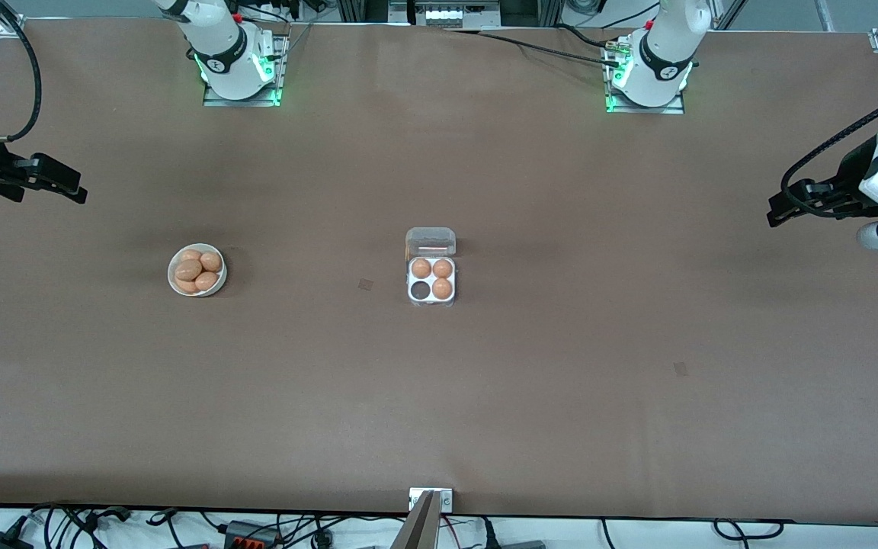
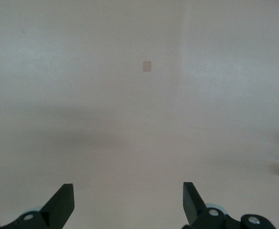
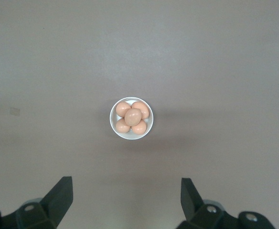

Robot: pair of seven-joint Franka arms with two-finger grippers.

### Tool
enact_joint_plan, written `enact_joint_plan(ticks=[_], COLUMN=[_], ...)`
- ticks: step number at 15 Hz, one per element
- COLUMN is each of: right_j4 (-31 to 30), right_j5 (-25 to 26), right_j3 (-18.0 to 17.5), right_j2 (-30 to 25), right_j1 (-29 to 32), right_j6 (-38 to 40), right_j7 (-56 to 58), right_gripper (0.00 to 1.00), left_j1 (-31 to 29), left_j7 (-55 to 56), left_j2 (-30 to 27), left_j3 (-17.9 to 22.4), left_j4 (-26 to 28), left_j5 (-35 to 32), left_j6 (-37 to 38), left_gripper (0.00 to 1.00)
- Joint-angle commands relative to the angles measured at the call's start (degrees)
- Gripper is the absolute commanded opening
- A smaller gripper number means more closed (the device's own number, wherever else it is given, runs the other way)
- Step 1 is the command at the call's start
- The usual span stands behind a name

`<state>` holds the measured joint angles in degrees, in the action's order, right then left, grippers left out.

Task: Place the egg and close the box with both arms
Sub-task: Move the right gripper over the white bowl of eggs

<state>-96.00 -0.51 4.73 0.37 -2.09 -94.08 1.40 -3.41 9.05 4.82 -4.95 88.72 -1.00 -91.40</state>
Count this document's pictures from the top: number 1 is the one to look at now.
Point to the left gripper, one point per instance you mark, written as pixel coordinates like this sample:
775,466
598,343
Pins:
848,175

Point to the clear plastic egg box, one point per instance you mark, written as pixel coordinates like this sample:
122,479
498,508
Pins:
431,238

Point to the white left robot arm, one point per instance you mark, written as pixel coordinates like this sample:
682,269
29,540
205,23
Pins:
664,46

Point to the black box with orange connectors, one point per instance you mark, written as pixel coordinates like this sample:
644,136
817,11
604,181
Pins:
252,537

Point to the small grey box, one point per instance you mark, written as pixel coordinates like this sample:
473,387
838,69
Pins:
523,545

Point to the white bowl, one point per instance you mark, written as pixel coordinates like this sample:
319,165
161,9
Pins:
222,276

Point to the black power adapter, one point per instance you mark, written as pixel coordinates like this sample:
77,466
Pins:
1,541

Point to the white power strip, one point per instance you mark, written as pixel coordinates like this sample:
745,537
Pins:
447,15

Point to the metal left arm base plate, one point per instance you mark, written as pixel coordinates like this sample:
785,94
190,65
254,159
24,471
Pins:
675,109

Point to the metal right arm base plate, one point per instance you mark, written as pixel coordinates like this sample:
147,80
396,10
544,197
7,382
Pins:
214,100

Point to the black aluminium frame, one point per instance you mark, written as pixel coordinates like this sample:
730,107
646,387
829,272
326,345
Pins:
363,9

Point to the silver camera bracket plate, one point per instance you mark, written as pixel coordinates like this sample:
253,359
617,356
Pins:
447,499

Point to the aluminium camera pole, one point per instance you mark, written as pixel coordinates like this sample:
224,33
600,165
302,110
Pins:
420,530

